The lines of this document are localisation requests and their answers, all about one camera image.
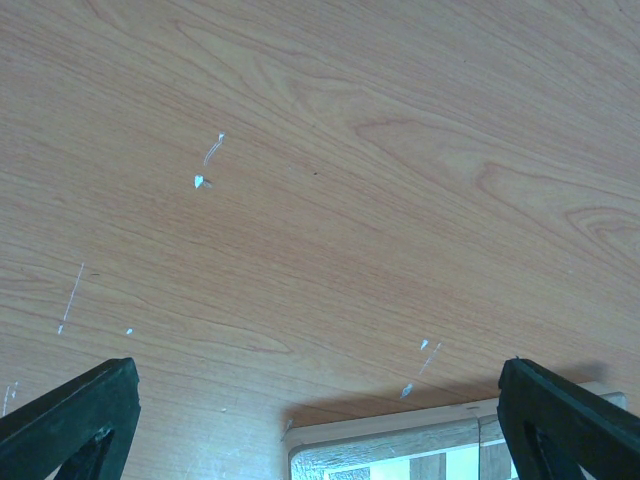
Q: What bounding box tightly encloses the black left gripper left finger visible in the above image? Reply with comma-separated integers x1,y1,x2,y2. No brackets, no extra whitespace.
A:
1,357,141,479

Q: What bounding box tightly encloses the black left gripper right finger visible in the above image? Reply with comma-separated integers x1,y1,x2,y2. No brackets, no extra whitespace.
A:
497,358,639,479

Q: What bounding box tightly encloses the wooden chess board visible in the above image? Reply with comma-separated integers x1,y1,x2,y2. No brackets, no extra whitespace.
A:
287,392,629,480

